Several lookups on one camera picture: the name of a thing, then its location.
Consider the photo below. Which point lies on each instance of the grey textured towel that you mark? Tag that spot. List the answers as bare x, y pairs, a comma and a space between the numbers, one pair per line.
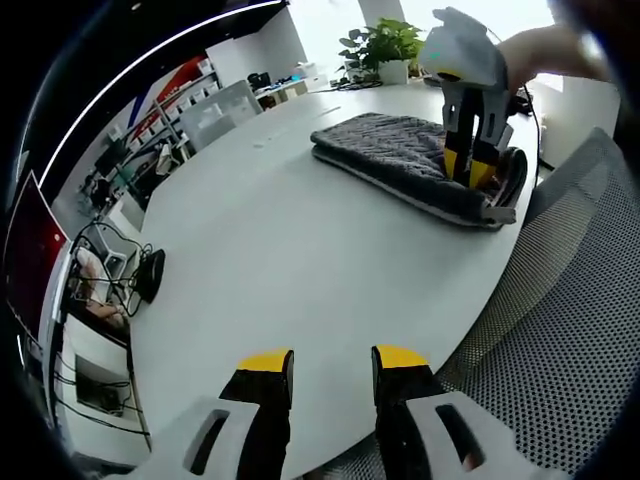
390, 145

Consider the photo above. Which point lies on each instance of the open white laptop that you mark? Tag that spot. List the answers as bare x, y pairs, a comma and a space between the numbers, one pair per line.
30, 260

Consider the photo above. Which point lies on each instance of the potted green plant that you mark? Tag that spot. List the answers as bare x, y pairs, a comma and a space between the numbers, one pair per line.
385, 47

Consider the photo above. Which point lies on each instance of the black computer mouse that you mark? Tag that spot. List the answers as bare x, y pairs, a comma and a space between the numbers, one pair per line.
150, 275

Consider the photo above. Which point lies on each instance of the grey mesh office chair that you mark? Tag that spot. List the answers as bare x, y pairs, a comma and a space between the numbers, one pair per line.
560, 325

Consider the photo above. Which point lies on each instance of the white mesh chair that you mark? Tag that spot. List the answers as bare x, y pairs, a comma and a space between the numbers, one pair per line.
220, 112

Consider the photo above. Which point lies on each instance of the shelf with white boxes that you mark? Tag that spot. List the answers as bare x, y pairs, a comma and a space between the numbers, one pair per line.
170, 105

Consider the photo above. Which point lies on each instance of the long ceiling light strip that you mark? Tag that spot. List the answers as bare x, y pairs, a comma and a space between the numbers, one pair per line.
150, 55

